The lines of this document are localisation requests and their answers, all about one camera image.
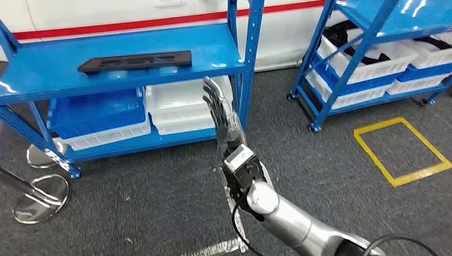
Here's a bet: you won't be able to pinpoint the blue metal shelf rack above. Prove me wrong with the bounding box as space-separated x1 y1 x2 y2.
0 0 265 179
287 0 452 133

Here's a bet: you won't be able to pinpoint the blue plastic bin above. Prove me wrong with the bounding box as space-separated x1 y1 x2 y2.
47 88 147 139
310 56 396 96

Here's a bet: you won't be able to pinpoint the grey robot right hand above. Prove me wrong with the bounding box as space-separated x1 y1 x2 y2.
202 76 247 157

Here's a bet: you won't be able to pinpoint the round chrome stanchion base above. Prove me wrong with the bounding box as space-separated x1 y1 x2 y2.
26 139 68 170
0 166 69 225

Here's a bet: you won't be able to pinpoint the white plastic bin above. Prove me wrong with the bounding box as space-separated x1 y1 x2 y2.
58 116 152 152
305 70 393 109
409 31 452 69
317 30 419 84
386 74 452 95

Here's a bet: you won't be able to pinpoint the thin black cable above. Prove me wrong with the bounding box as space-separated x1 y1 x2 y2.
231 202 256 256

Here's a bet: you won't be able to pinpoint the yellow floor tape rectangle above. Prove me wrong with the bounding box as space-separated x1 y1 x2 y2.
353 117 452 188

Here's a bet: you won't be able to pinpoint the thick black cable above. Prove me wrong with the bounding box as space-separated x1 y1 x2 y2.
362 234 439 256

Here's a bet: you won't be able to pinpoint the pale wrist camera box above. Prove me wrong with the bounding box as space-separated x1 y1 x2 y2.
223 144 256 172

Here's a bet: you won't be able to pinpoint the black car trim part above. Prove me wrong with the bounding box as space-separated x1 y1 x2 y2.
323 21 391 66
413 35 452 50

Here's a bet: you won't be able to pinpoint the stacked white plastic bins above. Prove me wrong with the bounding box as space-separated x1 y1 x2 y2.
144 76 234 136

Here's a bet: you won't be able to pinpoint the clear floor tape marking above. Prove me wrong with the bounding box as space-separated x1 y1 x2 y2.
183 169 249 256

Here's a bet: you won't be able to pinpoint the white car red stripe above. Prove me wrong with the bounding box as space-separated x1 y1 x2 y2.
0 0 349 71

